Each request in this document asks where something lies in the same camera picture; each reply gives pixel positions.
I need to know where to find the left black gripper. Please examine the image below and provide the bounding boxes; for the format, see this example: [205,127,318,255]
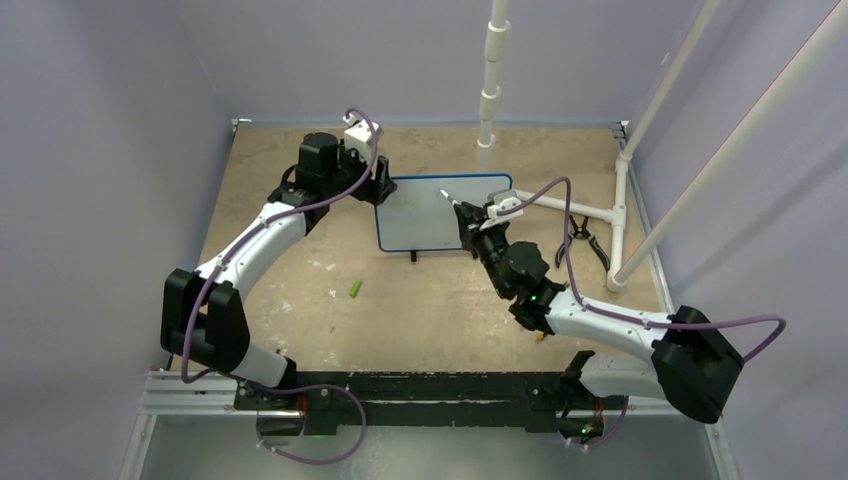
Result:
[324,140,395,206]

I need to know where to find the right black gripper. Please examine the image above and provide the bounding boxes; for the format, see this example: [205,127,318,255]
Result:
[456,201,511,298]

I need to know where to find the white green whiteboard marker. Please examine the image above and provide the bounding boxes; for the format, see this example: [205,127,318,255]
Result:
[439,189,460,206]

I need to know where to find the blue framed whiteboard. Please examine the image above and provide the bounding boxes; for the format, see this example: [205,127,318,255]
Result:
[375,172,513,254]

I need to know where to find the green marker cap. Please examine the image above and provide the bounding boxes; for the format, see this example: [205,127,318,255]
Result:
[349,280,363,298]

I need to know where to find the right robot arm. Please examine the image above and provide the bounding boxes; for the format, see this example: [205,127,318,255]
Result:
[451,201,745,424]

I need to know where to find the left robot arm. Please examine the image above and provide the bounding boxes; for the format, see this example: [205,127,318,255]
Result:
[160,123,397,409]

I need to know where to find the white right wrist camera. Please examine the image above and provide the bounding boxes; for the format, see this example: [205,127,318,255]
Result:
[480,189,524,230]

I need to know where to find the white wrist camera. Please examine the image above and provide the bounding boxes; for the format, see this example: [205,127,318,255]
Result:
[480,189,524,230]
[343,111,383,163]

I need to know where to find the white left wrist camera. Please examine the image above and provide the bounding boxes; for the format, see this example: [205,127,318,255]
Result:
[343,111,383,163]

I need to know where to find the black handled pliers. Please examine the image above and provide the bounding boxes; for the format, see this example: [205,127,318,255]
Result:
[554,215,611,272]

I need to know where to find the white pvc pipe frame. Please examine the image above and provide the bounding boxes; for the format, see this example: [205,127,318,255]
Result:
[474,0,848,294]

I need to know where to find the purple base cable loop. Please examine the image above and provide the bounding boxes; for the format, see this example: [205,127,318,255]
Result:
[255,384,370,466]

